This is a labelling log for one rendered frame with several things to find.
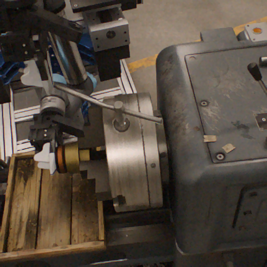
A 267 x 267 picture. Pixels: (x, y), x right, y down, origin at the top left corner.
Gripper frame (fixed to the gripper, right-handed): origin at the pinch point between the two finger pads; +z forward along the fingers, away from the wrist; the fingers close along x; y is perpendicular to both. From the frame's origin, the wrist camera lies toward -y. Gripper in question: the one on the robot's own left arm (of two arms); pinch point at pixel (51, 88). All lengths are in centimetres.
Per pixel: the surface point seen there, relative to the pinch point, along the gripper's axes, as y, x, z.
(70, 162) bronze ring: 0.3, -3.6, 23.7
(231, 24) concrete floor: -106, -223, 71
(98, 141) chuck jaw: -7.4, -7.0, 20.2
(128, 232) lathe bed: -12, -1, 50
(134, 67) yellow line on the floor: -25, -188, 82
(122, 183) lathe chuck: -13.0, 8.1, 22.5
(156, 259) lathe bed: -20, -3, 66
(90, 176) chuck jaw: -5.0, 1.0, 25.1
